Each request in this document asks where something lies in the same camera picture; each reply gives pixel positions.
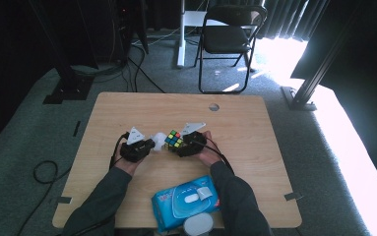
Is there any colourful puzzle cube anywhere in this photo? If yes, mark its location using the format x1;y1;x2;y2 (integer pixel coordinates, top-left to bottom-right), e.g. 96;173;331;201
163;129;184;151

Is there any left hand-held gripper cable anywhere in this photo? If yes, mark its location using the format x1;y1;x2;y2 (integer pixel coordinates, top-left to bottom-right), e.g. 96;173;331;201
109;132;130;170

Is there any right hand-held gripper cable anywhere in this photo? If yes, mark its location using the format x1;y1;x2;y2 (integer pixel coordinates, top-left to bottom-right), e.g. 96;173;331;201
194;137;234;175

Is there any black folding chair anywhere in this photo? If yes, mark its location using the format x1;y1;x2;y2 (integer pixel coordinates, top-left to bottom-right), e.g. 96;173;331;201
194;4;269;95

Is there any white round device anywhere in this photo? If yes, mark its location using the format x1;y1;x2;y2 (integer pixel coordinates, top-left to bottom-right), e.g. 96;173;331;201
183;211;216;236

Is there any white desk frame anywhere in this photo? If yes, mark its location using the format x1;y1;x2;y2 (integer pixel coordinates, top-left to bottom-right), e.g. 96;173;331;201
176;0;229;69

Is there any dark pleated curtain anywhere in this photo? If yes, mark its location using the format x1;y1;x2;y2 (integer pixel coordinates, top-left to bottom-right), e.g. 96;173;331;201
258;0;330;42

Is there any black floor cable loop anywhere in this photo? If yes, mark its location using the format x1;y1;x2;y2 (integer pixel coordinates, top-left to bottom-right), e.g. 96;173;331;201
17;160;72;236

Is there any white wet wipe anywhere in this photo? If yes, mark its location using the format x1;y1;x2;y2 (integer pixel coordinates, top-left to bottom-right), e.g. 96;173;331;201
150;132;168;152

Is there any hand-held gripper cable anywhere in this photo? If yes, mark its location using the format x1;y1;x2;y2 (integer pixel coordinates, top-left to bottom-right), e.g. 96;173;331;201
194;137;234;175
109;132;130;170

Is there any person's left hand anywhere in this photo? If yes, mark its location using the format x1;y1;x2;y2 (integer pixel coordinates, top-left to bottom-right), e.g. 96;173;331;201
113;143;144;176

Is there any dark equipment tower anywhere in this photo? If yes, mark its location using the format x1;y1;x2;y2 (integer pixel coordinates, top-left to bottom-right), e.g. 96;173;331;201
110;0;150;64

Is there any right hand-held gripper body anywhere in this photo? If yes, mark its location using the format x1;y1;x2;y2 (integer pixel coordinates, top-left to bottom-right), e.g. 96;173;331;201
176;122;208;158

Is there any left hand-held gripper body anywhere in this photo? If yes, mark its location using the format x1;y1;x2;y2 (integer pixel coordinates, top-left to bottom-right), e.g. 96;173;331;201
120;126;151;163

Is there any black hanging cloth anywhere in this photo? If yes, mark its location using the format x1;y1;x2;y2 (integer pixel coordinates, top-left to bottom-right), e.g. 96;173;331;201
289;0;377;201

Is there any person's right hand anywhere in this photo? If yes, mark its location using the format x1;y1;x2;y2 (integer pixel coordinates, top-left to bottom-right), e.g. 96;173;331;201
194;131;223;166

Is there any black floor cables bundle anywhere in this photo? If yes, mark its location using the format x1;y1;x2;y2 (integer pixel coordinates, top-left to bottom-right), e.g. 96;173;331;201
94;42;166;94

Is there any black metal stand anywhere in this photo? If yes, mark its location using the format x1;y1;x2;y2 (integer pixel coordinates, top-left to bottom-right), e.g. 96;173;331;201
280;0;364;112
28;0;95;105

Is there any black tape strip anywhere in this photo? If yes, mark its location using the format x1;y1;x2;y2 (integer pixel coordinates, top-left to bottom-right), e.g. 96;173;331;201
72;120;82;138

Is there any blue wet wipe packet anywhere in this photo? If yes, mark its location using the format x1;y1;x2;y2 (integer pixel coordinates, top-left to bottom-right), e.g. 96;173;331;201
151;175;221;234

